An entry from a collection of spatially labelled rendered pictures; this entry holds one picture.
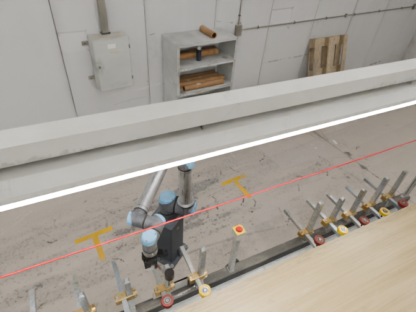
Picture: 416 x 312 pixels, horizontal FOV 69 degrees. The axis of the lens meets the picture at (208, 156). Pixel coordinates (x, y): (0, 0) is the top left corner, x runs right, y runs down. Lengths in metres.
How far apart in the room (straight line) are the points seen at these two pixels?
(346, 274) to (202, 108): 1.96
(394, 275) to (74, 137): 2.41
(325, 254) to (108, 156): 2.05
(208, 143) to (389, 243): 2.24
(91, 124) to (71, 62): 3.22
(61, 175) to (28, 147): 0.10
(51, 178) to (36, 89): 3.28
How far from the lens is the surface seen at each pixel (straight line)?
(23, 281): 3.57
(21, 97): 4.06
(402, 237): 2.99
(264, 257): 2.63
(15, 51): 3.86
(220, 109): 0.82
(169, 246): 3.07
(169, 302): 2.16
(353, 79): 1.13
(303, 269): 2.42
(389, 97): 1.32
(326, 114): 1.09
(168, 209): 2.73
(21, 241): 3.86
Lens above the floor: 2.87
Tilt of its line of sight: 40 degrees down
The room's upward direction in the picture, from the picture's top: 5 degrees clockwise
